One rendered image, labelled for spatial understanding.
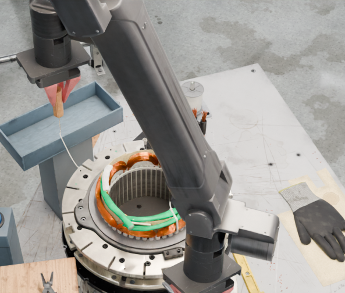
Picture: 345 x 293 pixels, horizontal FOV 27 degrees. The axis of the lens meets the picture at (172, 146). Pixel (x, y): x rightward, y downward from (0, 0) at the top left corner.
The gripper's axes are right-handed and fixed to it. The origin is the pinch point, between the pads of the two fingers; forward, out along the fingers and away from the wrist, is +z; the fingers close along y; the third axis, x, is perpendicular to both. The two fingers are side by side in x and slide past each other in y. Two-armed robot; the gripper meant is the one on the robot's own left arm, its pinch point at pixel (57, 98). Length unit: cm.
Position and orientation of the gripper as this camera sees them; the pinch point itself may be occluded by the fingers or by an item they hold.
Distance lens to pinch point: 122.2
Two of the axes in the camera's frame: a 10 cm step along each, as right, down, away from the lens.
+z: -0.5, 6.8, 7.3
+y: 8.7, -3.4, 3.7
